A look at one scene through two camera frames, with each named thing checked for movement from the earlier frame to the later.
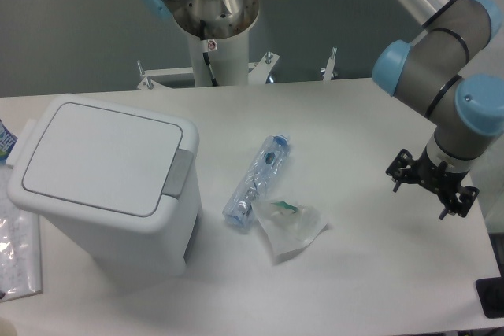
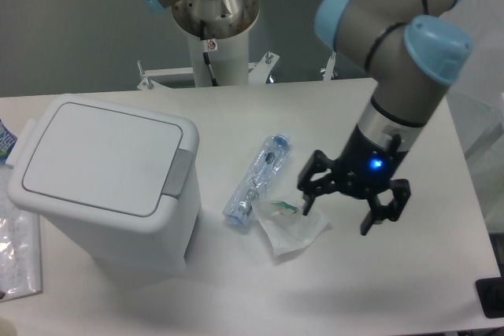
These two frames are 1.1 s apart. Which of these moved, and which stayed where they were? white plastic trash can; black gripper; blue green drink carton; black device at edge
Moved: black gripper
Stayed: blue green drink carton; black device at edge; white plastic trash can
